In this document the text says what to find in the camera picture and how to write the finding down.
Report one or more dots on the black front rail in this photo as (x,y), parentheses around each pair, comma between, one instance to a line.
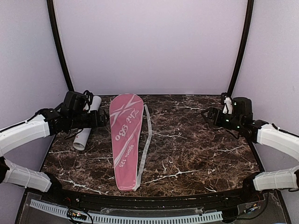
(226,200)

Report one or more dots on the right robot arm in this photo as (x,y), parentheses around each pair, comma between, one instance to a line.
(236,115)

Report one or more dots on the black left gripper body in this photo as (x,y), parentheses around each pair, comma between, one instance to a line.
(94,122)

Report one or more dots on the pink racket cover bag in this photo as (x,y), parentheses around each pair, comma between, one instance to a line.
(126,116)

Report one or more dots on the right black frame post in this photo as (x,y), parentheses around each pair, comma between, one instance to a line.
(242,47)

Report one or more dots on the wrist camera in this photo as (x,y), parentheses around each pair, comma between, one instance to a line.
(88,99)
(227,102)

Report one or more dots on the white shuttlecock tube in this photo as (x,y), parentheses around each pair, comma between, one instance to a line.
(82,136)

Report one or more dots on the black frame post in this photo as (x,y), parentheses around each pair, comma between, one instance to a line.
(58,44)
(242,47)

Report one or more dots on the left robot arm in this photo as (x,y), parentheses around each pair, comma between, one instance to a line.
(77,111)

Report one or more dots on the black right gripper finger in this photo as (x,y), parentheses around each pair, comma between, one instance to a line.
(209,118)
(209,111)

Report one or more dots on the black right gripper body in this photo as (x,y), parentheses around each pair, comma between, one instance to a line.
(218,121)

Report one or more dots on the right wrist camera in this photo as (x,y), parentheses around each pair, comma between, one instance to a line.
(227,102)

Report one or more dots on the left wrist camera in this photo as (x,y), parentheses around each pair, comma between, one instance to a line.
(88,99)

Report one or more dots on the left black frame post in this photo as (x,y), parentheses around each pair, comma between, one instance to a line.
(58,44)

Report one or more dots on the white slotted cable duct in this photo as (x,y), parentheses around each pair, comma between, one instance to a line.
(114,216)

